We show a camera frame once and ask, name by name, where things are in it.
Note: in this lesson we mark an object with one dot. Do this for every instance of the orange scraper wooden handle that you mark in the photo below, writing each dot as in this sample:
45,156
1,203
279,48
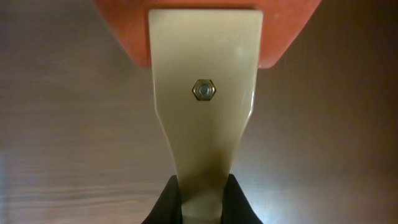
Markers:
204,56

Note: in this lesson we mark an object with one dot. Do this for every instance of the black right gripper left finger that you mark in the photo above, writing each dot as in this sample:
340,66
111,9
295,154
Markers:
167,209

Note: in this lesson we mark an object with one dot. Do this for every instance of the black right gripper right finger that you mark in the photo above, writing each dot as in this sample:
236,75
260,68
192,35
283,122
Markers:
236,208

